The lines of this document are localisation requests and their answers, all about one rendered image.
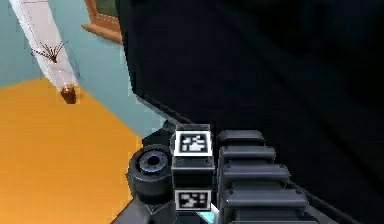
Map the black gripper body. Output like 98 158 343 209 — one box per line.
125 143 176 214

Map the brown potted house plant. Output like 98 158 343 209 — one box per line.
31 40 78 105

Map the large black cabinet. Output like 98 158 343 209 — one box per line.
115 0 384 224

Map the brown framed window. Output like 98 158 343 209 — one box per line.
81 0 123 44

